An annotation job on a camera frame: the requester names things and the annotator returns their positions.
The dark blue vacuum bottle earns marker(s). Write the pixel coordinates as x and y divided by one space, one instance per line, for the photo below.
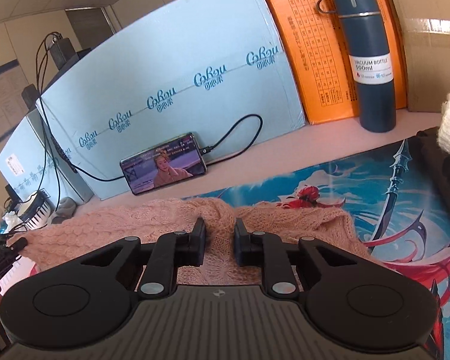
371 37

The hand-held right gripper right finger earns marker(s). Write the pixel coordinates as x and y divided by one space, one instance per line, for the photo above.
240 245

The pink knit sweater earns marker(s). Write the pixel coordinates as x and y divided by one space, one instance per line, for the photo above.
97 228

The large light blue carton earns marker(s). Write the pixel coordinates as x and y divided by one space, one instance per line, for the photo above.
180 37

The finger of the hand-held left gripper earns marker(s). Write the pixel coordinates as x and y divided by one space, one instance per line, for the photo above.
13 246

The brown cardboard box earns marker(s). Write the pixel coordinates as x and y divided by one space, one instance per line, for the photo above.
427 52

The printed desk mat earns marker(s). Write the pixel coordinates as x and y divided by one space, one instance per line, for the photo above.
360 180

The black smartphone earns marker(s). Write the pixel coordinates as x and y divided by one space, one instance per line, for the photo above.
161 165

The orange flat box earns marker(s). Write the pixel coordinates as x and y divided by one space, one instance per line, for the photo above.
296 26

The small light blue carton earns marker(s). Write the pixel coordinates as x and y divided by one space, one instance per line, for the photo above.
26 146

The grey cloth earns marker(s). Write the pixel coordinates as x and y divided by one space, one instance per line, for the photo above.
65 208

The small dark box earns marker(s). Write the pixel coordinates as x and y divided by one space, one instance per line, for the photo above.
29 97

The black power adapter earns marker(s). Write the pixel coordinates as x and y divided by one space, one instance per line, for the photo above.
62 50

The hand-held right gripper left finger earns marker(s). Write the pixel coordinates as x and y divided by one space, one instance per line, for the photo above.
198 242

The wall notice board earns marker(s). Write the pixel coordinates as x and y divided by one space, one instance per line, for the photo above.
3 112

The dark brown cloth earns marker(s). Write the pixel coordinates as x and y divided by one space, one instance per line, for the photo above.
438 172

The dark patterned mug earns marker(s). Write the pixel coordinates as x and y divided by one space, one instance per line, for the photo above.
37 210

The white plastic bag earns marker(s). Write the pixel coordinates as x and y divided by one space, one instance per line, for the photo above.
13 219

